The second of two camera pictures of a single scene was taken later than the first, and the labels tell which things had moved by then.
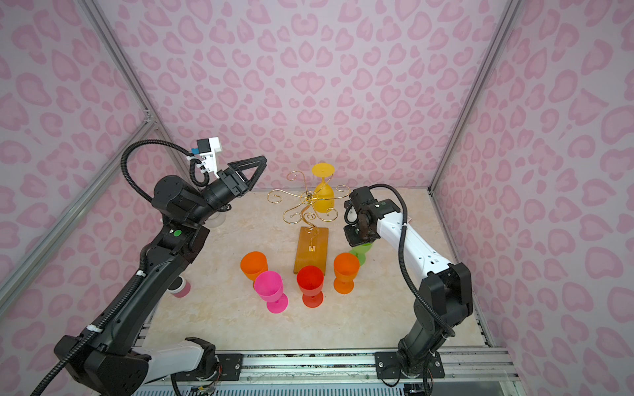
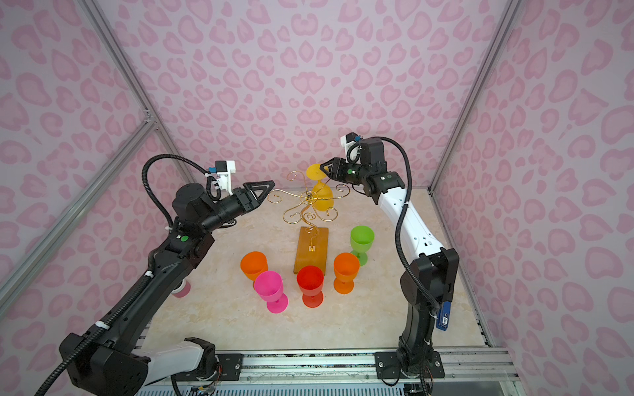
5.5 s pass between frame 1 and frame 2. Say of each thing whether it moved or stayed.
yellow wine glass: stayed
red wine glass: stayed
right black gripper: moved
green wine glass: stayed
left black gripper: moved
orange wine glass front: stayed
